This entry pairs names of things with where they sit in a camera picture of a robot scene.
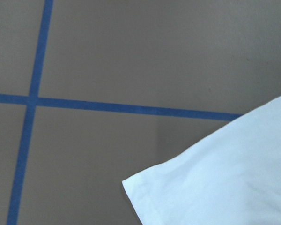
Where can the white long-sleeve printed shirt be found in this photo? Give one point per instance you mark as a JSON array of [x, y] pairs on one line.
[[231, 177]]

